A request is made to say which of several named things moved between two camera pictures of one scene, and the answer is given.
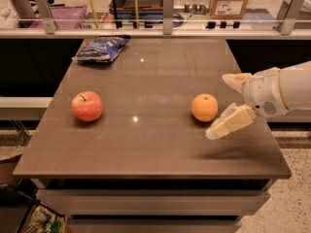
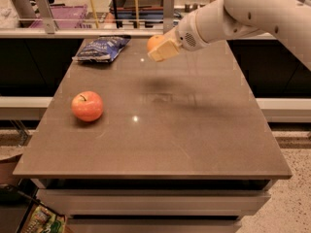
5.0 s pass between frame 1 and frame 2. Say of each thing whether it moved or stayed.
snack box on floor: stayed
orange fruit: moved
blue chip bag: stayed
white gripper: moved
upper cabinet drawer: stayed
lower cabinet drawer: stayed
